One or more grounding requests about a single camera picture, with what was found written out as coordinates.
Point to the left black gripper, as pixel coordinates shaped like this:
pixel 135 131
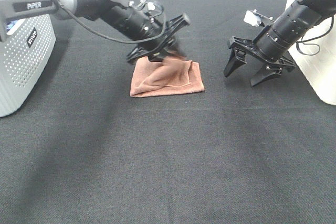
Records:
pixel 165 45

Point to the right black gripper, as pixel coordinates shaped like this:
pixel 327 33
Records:
pixel 241 47

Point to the brown microfibre towel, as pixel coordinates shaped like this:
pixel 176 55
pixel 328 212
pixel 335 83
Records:
pixel 172 76

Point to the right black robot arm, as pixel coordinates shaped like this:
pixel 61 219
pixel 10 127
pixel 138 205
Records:
pixel 271 45

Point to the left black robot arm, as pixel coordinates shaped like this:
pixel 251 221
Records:
pixel 143 24

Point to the white plastic bin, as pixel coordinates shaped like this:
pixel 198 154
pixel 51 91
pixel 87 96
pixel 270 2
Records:
pixel 318 65

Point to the black table cloth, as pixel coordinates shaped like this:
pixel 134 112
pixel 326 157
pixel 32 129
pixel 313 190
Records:
pixel 81 150

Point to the grey perforated laundry basket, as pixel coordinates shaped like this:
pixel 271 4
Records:
pixel 24 56

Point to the blue cloth in basket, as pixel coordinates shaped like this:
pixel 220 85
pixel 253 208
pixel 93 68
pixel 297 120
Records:
pixel 10 25

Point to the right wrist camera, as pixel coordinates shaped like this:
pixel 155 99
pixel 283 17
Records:
pixel 256 19

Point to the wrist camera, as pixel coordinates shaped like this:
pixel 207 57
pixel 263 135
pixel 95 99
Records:
pixel 256 19
pixel 147 6

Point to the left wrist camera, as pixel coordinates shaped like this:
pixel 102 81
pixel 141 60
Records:
pixel 147 6

